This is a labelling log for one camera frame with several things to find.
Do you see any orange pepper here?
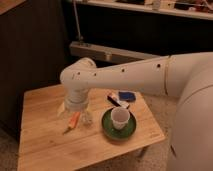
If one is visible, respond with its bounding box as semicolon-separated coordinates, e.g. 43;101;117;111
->
64;112;80;134

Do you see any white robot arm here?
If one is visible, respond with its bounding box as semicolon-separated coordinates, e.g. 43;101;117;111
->
60;52;213;171

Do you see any blue sponge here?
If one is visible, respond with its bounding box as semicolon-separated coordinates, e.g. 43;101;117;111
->
118;91;136;102

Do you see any white cup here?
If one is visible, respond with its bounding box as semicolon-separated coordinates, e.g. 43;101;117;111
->
111;107;130;130

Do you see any long grey case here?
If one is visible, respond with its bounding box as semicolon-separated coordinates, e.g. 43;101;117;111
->
69;41;158;64

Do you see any clear plastic bottle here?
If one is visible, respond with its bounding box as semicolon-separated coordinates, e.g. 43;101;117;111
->
82;110;93;126

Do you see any green plate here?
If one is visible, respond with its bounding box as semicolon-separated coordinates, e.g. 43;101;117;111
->
101;109;137;140

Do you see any metal pole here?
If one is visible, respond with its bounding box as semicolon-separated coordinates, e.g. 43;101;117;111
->
73;0;83;44

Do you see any wooden table leg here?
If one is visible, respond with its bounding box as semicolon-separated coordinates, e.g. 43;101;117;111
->
138;146;148;158

